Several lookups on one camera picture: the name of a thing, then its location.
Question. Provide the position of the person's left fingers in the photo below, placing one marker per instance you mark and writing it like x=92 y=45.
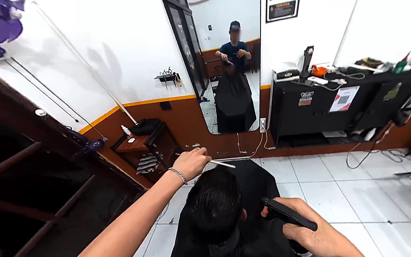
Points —
x=202 y=154

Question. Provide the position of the black cabinet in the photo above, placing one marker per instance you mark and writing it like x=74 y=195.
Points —
x=298 y=117

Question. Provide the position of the black spray bottle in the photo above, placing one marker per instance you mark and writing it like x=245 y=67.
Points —
x=291 y=215

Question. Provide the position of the white comb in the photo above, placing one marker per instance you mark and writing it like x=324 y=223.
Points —
x=222 y=164

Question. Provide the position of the brown wooden side table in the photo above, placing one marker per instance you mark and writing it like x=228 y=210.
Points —
x=134 y=144

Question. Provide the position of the person's right forearm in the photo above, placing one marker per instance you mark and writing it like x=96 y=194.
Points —
x=346 y=251

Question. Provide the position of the small black wall box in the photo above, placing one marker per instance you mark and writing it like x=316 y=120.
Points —
x=165 y=105

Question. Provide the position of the black barber cape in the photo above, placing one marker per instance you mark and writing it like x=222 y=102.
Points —
x=259 y=182

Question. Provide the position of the person's right index finger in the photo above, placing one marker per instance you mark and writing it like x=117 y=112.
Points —
x=292 y=202

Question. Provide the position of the person's left forearm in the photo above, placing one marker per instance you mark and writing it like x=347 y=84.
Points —
x=137 y=217

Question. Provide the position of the dark wooden frame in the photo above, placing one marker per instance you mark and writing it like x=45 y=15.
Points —
x=2 y=91

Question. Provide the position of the small white round object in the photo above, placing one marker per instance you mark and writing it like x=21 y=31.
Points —
x=40 y=112

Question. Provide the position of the person's left hand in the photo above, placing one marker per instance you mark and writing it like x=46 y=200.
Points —
x=190 y=165

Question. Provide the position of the white conduit pipe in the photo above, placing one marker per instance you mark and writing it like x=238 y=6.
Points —
x=84 y=62

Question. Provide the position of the person's right thumb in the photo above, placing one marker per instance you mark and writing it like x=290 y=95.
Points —
x=296 y=232

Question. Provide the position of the black framed sign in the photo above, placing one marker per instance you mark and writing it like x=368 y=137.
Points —
x=282 y=10

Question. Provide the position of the tall wall mirror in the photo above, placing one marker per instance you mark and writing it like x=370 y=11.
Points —
x=234 y=100

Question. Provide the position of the black scissor holder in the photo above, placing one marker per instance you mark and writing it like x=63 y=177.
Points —
x=166 y=76

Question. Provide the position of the person's right hand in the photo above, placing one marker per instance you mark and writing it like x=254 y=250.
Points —
x=319 y=232

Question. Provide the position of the white power outlet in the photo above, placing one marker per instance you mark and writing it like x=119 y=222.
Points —
x=262 y=122

